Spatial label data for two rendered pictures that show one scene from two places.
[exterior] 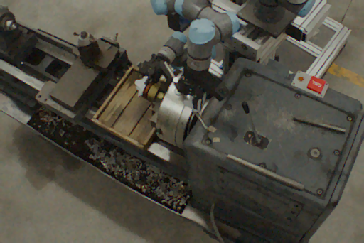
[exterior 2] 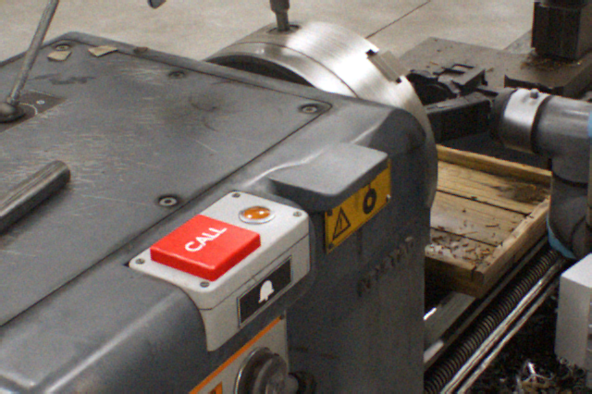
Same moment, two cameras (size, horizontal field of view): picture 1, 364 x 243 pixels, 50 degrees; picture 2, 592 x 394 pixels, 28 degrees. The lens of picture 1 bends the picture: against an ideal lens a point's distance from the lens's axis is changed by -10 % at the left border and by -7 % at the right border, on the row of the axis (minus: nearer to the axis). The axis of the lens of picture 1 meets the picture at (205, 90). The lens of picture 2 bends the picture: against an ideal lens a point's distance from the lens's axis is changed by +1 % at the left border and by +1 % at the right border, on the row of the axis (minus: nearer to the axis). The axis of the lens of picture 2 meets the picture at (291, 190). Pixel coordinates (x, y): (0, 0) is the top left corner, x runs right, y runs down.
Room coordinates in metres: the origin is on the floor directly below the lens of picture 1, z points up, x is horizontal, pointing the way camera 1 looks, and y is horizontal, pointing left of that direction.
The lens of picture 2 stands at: (0.98, -1.16, 1.70)
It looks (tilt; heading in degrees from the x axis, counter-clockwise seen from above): 28 degrees down; 94
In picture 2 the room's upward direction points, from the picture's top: 2 degrees counter-clockwise
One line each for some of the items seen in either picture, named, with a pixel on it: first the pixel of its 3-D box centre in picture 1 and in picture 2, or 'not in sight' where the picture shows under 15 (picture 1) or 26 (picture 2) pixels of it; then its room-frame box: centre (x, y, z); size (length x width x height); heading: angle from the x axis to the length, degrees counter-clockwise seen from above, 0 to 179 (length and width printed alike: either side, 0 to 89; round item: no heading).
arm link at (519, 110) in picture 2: (165, 55); (526, 118); (1.18, 0.16, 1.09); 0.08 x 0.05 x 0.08; 57
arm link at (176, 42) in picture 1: (175, 44); (587, 137); (1.25, 0.12, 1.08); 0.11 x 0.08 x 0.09; 147
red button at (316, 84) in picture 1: (316, 84); (205, 250); (0.86, -0.42, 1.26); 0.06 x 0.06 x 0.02; 58
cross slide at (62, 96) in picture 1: (86, 70); (524, 87); (1.24, 0.58, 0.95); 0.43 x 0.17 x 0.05; 148
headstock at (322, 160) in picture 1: (278, 147); (78, 349); (0.71, -0.27, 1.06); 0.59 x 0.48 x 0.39; 58
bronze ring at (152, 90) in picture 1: (156, 94); not in sight; (0.99, 0.20, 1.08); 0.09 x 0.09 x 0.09; 58
